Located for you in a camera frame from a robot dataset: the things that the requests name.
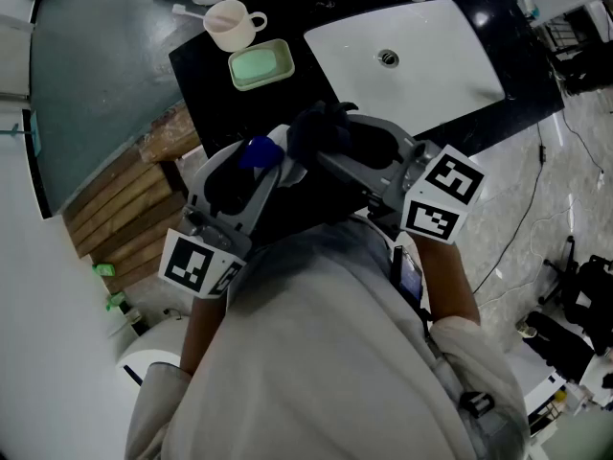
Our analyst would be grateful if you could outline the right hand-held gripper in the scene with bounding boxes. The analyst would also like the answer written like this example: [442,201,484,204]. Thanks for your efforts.
[315,115,486,246]

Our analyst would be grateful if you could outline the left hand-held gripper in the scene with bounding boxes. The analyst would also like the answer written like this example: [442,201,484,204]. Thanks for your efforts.
[157,142,282,301]

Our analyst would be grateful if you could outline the white bottle with blue cap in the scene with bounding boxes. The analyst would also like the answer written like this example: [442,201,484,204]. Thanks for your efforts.
[238,124,308,191]

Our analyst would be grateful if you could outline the dark blue cloth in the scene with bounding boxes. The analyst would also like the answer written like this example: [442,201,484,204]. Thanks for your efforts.
[286,101,360,167]

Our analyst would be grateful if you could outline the person's left forearm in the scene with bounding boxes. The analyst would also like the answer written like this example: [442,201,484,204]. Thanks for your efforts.
[179,297,226,377]

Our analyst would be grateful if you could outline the person's right forearm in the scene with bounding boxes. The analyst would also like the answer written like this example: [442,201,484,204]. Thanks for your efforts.
[414,235,482,326]

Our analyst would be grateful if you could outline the green soap dish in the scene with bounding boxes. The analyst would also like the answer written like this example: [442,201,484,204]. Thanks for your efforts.
[227,38,296,92]

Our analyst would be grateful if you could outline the green soap bar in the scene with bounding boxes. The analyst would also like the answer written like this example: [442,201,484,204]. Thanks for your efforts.
[232,46,280,81]

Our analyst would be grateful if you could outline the person's black trousers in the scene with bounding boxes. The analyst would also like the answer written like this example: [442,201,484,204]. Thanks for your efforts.
[248,179,375,253]

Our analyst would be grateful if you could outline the wooden platform beam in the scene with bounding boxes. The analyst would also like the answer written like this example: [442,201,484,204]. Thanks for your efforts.
[136,102,202,165]

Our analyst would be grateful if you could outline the white sink basin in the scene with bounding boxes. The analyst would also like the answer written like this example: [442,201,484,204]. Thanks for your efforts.
[304,0,507,136]

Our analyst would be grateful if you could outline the brown wooden steps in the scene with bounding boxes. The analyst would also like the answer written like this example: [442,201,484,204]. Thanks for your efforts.
[61,149,191,296]

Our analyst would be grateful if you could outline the black marble vanity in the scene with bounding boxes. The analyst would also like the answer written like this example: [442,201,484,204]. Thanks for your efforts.
[167,0,566,160]

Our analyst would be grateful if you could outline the black smartphone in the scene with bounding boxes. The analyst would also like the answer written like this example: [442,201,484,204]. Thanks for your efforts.
[390,244,425,306]

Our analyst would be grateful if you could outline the white cup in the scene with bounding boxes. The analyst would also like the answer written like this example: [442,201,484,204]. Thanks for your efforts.
[202,0,268,53]

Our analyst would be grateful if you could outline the white round appliance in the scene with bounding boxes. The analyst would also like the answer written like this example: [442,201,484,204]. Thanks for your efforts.
[114,318,191,397]

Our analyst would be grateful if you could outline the person's light shirt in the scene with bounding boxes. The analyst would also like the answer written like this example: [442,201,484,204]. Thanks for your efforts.
[125,222,531,460]

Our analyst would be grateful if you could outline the white toothbrush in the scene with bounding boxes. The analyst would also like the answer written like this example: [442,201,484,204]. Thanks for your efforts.
[171,3,240,31]

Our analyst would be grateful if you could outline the black office chair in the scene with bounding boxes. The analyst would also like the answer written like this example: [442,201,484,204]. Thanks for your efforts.
[538,235,613,354]

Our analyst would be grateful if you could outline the black bag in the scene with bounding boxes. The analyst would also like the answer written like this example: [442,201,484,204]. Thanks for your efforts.
[524,310,598,383]

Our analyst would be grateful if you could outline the white counter unit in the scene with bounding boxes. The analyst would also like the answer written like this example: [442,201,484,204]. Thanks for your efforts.
[507,352,613,460]

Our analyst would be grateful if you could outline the black power cable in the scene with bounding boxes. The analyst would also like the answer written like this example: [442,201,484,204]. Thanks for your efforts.
[472,122,547,296]

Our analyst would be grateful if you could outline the teal glass clamp bracket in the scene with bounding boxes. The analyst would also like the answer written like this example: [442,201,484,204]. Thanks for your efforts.
[28,110,45,155]

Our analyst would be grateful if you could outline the black strap buckle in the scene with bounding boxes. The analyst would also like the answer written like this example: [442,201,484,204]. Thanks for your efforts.
[458,390,495,420]

